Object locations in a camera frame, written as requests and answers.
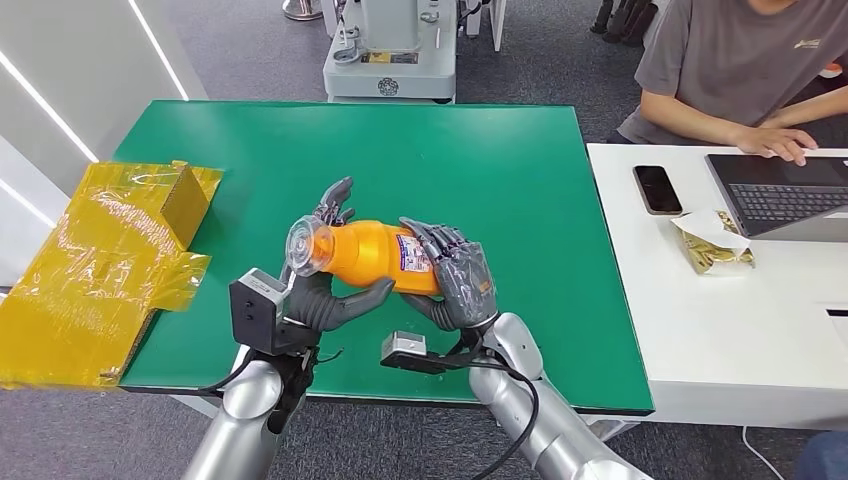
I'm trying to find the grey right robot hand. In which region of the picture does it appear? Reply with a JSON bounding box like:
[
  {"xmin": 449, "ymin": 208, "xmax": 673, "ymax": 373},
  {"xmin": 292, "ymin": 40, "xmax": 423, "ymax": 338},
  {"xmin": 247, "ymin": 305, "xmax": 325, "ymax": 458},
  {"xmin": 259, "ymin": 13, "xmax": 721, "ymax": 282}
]
[{"xmin": 397, "ymin": 217, "xmax": 499, "ymax": 333}]

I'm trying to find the white floor cable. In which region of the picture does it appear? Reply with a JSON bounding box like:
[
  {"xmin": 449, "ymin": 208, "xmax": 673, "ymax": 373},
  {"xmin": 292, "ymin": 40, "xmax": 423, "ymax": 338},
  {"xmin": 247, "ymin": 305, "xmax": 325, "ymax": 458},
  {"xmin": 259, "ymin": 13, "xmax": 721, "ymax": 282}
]
[{"xmin": 740, "ymin": 425, "xmax": 791, "ymax": 480}]

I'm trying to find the blue fabric object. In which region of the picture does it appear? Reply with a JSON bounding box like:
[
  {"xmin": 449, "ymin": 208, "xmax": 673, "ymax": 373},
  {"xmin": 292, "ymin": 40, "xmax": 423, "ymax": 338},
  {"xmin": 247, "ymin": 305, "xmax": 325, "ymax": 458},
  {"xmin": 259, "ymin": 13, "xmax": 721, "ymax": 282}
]
[{"xmin": 792, "ymin": 430, "xmax": 848, "ymax": 480}]

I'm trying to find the yellow taped cardboard box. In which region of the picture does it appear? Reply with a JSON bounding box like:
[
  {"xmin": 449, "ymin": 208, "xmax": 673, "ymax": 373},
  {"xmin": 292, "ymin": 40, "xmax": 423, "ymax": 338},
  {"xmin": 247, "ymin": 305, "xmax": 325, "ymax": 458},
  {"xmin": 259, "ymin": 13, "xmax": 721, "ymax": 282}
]
[{"xmin": 0, "ymin": 160, "xmax": 225, "ymax": 392}]

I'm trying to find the person's right hand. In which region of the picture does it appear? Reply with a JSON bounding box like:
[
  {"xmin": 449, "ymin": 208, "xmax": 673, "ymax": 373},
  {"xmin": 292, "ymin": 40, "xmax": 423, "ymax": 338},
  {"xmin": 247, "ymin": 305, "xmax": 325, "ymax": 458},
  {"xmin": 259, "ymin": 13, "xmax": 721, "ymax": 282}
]
[{"xmin": 730, "ymin": 124, "xmax": 819, "ymax": 167}]

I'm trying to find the green top table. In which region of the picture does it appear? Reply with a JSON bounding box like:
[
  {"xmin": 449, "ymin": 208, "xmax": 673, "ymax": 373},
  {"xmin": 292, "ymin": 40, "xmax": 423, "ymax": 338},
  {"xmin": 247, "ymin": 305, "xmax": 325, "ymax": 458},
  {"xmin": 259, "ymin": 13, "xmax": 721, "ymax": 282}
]
[{"xmin": 113, "ymin": 99, "xmax": 657, "ymax": 443}]

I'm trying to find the white wall light strip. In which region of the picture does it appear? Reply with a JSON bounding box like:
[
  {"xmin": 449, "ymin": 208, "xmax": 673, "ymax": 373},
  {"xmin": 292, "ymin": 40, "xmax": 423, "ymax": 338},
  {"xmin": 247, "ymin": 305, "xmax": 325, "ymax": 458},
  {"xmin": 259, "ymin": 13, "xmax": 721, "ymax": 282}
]
[
  {"xmin": 0, "ymin": 47, "xmax": 101, "ymax": 164},
  {"xmin": 127, "ymin": 0, "xmax": 191, "ymax": 102}
]

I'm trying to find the gold snack bag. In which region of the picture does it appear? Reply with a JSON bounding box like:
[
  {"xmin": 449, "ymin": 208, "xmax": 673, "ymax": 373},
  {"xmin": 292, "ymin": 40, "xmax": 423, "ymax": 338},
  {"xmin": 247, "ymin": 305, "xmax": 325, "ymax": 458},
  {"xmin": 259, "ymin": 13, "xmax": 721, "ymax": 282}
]
[{"xmin": 670, "ymin": 209, "xmax": 757, "ymax": 276}]

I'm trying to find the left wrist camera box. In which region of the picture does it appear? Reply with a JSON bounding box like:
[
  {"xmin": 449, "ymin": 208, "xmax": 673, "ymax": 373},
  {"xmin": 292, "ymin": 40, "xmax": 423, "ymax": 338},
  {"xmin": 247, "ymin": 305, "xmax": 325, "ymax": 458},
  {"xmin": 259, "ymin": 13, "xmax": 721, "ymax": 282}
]
[{"xmin": 228, "ymin": 268, "xmax": 323, "ymax": 358}]

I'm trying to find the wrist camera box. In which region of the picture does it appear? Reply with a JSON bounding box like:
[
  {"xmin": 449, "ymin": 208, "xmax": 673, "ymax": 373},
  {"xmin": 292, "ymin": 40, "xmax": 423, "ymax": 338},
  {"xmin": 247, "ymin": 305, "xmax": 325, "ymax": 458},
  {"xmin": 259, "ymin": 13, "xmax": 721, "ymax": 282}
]
[
  {"xmin": 228, "ymin": 268, "xmax": 323, "ymax": 358},
  {"xmin": 379, "ymin": 329, "xmax": 465, "ymax": 376}
]

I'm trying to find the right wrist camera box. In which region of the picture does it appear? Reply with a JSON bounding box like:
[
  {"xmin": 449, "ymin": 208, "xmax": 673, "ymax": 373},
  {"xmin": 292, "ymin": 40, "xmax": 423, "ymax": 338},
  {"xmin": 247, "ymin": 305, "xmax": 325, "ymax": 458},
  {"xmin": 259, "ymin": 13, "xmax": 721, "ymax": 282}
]
[{"xmin": 379, "ymin": 329, "xmax": 465, "ymax": 376}]

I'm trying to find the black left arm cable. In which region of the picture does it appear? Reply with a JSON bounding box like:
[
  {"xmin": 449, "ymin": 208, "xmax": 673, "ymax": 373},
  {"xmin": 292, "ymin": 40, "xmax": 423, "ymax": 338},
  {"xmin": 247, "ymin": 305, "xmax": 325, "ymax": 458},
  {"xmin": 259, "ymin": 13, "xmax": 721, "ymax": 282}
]
[{"xmin": 197, "ymin": 349, "xmax": 258, "ymax": 396}]

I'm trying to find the person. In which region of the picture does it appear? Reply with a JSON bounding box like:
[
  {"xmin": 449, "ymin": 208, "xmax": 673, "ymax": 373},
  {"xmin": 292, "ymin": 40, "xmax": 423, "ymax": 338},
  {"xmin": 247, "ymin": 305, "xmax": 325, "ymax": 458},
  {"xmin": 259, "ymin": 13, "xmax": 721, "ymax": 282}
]
[{"xmin": 606, "ymin": 0, "xmax": 848, "ymax": 167}]

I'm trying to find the black smartphone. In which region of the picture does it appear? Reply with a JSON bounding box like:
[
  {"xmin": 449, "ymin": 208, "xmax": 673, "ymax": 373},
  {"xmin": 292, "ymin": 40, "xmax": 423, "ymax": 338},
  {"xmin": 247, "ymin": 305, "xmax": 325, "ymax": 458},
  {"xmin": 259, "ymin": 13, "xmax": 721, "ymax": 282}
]
[{"xmin": 631, "ymin": 164, "xmax": 684, "ymax": 217}]

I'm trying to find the grey pedestal robot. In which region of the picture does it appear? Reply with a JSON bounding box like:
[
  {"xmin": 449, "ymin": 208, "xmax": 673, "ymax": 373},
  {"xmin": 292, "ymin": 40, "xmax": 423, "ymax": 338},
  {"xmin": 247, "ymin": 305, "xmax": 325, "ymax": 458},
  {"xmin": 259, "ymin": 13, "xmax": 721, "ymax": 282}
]
[{"xmin": 322, "ymin": 0, "xmax": 458, "ymax": 105}]

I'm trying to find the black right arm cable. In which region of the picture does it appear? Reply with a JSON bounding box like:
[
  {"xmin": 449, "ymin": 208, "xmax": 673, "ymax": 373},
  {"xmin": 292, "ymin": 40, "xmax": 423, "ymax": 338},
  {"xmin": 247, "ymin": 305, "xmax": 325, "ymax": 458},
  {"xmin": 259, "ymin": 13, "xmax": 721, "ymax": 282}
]
[{"xmin": 457, "ymin": 360, "xmax": 542, "ymax": 480}]

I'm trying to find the grey laptop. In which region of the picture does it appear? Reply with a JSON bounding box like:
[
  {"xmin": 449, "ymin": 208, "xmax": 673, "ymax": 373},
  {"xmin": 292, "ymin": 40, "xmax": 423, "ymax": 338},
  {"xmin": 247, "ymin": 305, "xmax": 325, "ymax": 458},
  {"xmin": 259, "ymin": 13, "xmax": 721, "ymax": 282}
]
[{"xmin": 704, "ymin": 152, "xmax": 848, "ymax": 244}]

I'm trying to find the white desk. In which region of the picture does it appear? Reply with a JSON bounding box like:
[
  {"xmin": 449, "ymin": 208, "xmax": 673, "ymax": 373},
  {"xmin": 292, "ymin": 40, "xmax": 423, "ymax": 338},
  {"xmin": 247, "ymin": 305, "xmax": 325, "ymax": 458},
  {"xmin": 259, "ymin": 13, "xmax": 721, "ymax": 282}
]
[{"xmin": 586, "ymin": 143, "xmax": 848, "ymax": 432}]

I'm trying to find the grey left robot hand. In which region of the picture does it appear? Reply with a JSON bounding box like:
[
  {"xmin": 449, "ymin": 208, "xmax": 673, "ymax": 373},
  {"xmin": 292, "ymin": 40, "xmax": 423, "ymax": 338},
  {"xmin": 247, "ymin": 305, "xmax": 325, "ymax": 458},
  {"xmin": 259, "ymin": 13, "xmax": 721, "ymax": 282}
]
[{"xmin": 281, "ymin": 176, "xmax": 397, "ymax": 333}]

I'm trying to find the chrome stand base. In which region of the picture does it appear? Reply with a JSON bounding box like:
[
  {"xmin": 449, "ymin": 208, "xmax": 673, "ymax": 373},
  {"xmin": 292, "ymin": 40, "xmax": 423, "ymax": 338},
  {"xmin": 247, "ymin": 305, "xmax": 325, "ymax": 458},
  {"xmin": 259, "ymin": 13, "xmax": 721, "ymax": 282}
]
[{"xmin": 282, "ymin": 0, "xmax": 325, "ymax": 22}]

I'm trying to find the orange plastic bottle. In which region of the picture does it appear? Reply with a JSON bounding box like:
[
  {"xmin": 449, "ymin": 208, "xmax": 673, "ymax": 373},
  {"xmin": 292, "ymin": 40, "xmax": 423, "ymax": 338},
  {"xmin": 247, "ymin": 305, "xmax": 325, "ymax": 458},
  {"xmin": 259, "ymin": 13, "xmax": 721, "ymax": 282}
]
[{"xmin": 284, "ymin": 215, "xmax": 444, "ymax": 297}]

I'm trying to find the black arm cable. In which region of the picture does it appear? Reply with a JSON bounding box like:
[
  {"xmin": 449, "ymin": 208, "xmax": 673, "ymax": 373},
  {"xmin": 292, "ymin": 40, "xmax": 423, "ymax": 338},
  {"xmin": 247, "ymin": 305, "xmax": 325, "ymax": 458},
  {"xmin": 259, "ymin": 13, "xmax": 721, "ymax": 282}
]
[
  {"xmin": 457, "ymin": 360, "xmax": 542, "ymax": 480},
  {"xmin": 197, "ymin": 349, "xmax": 258, "ymax": 396}
]

